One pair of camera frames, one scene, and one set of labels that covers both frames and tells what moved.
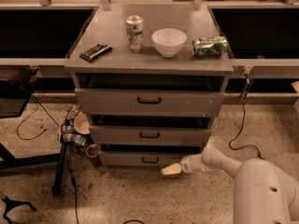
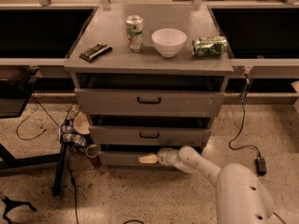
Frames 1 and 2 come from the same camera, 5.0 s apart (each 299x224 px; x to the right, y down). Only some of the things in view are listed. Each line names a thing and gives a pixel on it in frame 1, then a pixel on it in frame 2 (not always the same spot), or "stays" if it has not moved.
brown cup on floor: [92, 152] stays
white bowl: [168, 42] stays
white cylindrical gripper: [186, 166] -> [163, 157]
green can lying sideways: [208, 46] stays
